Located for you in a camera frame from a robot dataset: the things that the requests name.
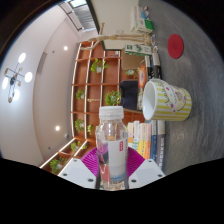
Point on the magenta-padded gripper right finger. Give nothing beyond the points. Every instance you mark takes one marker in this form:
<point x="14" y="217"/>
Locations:
<point x="146" y="171"/>

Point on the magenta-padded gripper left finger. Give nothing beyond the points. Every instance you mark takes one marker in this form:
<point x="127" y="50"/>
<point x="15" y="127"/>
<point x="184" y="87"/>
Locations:
<point x="75" y="171"/>

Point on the clear plastic water bottle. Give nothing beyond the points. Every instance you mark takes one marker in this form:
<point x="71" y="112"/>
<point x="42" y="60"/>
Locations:
<point x="112" y="150"/>

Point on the stack of colourful books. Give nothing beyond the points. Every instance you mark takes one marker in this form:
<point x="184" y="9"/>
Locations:
<point x="146" y="140"/>

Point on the yellow striped cartoon mug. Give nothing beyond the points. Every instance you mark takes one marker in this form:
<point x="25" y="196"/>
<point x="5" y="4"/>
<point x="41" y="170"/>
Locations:
<point x="170" y="101"/>

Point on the black office chair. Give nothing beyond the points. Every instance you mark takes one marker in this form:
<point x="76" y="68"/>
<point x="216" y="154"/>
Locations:
<point x="129" y="95"/>

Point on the wooden bookshelf unit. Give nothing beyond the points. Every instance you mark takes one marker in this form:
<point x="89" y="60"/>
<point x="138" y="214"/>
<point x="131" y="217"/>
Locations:
<point x="96" y="86"/>

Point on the book with orange nebula cover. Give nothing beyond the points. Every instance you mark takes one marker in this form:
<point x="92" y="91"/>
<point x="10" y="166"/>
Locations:
<point x="142" y="72"/>

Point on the black and white marker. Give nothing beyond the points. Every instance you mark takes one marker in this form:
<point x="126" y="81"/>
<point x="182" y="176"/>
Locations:
<point x="156" y="63"/>

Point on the branched ceiling lamp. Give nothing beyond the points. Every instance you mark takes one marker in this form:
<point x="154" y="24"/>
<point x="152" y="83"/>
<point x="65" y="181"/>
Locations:
<point x="14" y="79"/>

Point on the ceiling air vent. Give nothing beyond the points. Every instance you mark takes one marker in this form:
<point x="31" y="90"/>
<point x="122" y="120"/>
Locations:
<point x="41" y="62"/>

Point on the tall green white carton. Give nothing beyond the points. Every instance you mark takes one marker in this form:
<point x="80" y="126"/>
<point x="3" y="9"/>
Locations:
<point x="137" y="49"/>

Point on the flat round red coaster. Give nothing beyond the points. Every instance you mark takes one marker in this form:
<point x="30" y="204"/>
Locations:
<point x="175" y="46"/>

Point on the small green white box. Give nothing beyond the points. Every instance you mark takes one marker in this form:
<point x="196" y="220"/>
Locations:
<point x="148" y="25"/>

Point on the window with grey blind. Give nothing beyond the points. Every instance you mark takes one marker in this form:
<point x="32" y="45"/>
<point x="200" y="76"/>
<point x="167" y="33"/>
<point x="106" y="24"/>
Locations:
<point x="80" y="15"/>

